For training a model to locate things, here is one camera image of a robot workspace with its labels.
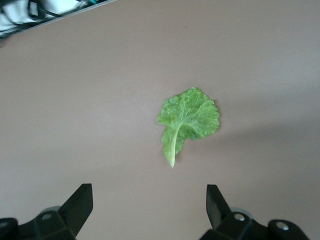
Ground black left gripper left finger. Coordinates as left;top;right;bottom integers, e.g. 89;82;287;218
0;183;94;240

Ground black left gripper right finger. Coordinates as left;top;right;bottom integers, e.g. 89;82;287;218
199;184;311;240

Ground green lettuce leaf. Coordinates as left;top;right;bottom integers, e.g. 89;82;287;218
156;86;221;169

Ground brown table cover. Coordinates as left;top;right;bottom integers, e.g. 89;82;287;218
0;0;320;240

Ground black cable bundle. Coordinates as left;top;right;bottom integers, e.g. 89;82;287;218
0;0;106;38

